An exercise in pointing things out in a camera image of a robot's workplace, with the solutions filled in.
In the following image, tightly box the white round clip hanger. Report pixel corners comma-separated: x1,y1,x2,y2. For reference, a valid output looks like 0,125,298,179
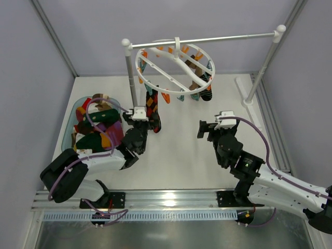
129,37,216,96

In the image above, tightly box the dark green dotted sock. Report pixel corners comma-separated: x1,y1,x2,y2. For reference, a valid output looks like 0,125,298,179
89,109,120,123

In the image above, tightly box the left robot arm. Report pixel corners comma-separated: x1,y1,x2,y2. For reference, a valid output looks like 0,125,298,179
40,114,160,209

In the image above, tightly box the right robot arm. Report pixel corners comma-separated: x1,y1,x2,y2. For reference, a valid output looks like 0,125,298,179
197,116,331,234

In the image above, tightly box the pile of colourful socks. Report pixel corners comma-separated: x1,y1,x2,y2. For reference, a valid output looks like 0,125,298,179
69,93,125,154

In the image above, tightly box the black white striped sock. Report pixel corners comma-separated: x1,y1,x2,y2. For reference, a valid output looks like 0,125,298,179
199,72,213,102

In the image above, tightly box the teal plastic clip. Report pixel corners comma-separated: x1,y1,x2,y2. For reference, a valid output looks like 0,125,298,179
177,95,185,102

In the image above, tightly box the orange plastic clip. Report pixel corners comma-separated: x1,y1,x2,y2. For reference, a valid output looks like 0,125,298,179
161,89,171,104

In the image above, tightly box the tan ribbed sock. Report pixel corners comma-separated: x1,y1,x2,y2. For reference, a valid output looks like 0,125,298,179
185,60,204,91

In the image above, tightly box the translucent blue plastic basin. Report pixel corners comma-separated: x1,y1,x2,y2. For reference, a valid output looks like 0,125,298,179
61,94,123,154

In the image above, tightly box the white metal clothes rack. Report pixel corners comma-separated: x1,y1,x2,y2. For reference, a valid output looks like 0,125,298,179
121,24,287,129

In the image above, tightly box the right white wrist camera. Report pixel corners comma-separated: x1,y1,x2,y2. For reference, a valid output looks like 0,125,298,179
214,110,237,130

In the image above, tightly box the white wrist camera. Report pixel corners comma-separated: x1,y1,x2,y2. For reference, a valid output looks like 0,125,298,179
214,110,237,130
131,106,148,121

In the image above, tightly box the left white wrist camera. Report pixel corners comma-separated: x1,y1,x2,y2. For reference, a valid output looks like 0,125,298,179
131,106,148,121

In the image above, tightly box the aluminium mounting rail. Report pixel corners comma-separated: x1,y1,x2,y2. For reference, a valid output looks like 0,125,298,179
32,189,254,211

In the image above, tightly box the slotted cable duct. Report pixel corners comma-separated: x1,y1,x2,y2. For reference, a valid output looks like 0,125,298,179
42,210,238,222

